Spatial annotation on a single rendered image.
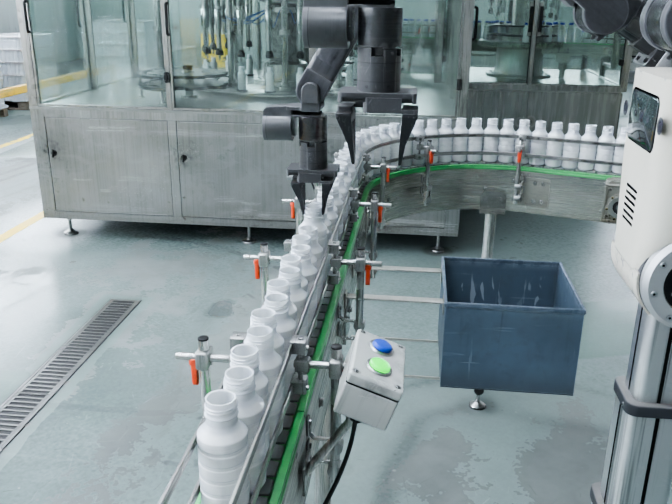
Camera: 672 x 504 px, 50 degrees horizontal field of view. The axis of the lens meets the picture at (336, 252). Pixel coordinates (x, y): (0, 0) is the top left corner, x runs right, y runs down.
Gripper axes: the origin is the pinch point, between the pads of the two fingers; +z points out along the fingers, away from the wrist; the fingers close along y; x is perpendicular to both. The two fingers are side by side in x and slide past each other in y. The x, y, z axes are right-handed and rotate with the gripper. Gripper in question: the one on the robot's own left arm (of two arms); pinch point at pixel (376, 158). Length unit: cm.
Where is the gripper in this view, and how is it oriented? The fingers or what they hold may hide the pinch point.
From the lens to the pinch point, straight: 99.5
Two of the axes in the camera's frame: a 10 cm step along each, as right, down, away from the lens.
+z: -0.1, 9.4, 3.4
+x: 1.2, -3.4, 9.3
